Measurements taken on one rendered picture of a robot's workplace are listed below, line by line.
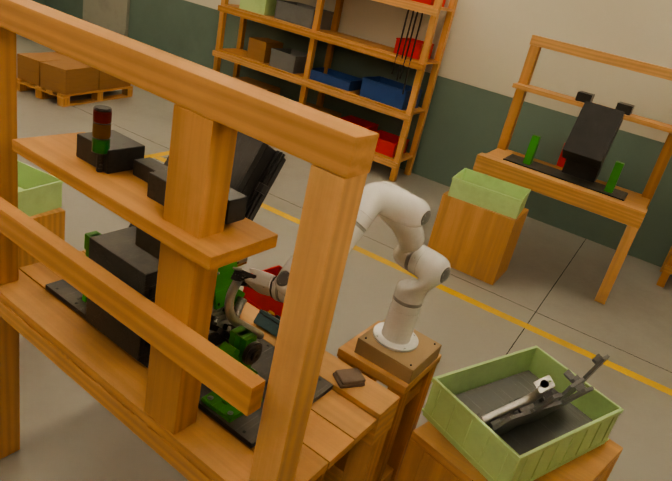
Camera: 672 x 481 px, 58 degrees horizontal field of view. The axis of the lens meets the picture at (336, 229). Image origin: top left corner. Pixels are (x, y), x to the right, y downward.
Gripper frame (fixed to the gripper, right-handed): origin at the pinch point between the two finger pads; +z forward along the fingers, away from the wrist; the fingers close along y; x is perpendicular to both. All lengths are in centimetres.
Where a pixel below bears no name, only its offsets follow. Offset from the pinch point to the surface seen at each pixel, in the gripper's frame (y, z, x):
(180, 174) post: 51, -12, -6
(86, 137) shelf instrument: 50, 36, -15
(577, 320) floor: -350, -39, -149
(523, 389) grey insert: -105, -69, -17
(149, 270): 14.8, 23.0, 9.3
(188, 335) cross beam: 23.2, -13.0, 26.5
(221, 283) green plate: -9.7, 15.6, 0.1
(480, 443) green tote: -67, -69, 15
